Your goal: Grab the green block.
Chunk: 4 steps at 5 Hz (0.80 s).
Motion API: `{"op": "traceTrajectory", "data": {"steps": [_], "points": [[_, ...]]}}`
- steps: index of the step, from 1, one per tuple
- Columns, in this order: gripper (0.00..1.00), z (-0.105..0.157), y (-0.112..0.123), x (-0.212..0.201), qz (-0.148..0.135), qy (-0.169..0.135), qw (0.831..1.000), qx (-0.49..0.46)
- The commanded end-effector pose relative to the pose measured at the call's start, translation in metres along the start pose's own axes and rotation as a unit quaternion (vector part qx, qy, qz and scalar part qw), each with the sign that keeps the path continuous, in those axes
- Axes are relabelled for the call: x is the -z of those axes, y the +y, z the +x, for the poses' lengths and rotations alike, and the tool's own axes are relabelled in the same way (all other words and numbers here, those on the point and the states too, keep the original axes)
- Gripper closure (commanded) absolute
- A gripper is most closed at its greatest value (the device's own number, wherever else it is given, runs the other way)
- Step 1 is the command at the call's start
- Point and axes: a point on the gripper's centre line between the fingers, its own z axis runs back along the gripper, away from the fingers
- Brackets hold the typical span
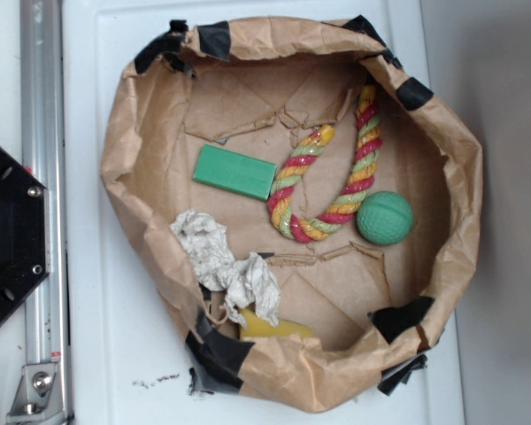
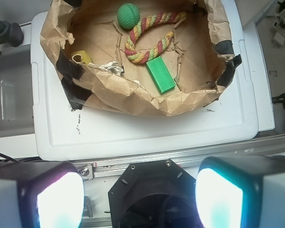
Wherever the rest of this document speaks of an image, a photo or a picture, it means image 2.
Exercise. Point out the black octagonal funnel mount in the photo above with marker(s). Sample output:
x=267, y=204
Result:
x=155, y=194

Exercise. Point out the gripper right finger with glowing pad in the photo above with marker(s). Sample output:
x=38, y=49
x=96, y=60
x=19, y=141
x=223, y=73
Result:
x=241, y=192

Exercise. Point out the yellow cylinder with string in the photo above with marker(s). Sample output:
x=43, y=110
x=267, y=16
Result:
x=81, y=57

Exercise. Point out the clear plastic side bin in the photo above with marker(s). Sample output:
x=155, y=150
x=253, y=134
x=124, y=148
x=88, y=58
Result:
x=16, y=97

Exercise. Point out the aluminium extrusion rail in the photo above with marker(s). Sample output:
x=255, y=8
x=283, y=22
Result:
x=184, y=158

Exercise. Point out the white plastic bin lid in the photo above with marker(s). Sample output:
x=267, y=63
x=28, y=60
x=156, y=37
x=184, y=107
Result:
x=63, y=134

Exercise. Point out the green dimpled rubber ball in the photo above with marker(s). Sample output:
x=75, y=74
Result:
x=128, y=15

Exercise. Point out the multicolour braided rope toy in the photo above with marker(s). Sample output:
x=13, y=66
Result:
x=152, y=36

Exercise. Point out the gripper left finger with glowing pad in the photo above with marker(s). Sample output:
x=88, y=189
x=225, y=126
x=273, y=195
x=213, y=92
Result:
x=40, y=195

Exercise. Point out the crumpled brown paper liner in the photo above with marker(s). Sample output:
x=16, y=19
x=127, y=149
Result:
x=200, y=58

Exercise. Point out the grey clamp knob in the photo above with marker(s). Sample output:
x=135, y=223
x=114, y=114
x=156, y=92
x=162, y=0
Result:
x=10, y=33

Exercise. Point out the green rectangular block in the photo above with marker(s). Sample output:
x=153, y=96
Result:
x=160, y=75

